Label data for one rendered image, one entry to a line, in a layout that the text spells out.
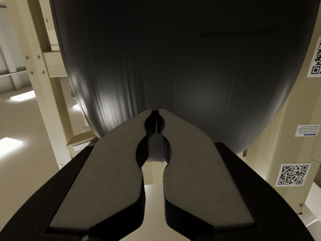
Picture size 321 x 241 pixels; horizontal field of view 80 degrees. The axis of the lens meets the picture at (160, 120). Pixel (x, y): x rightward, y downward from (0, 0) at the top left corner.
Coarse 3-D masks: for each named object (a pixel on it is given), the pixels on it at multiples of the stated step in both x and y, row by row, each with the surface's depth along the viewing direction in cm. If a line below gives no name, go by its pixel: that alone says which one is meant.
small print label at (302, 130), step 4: (316, 124) 43; (320, 124) 43; (300, 128) 44; (304, 128) 44; (308, 128) 44; (312, 128) 44; (316, 128) 44; (296, 132) 44; (300, 132) 44; (304, 132) 44; (308, 132) 44; (312, 132) 44; (316, 132) 44; (296, 136) 45
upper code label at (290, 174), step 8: (280, 168) 49; (288, 168) 49; (296, 168) 49; (304, 168) 49; (280, 176) 50; (288, 176) 50; (296, 176) 50; (304, 176) 50; (280, 184) 51; (288, 184) 51; (296, 184) 51
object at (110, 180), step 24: (144, 120) 11; (96, 144) 9; (120, 144) 9; (144, 144) 10; (96, 168) 8; (120, 168) 8; (72, 192) 7; (96, 192) 7; (120, 192) 7; (144, 192) 8; (72, 216) 6; (96, 216) 6; (120, 216) 6
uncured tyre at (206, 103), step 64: (64, 0) 18; (128, 0) 17; (192, 0) 17; (256, 0) 17; (320, 0) 20; (64, 64) 22; (128, 64) 19; (192, 64) 19; (256, 64) 19; (256, 128) 25
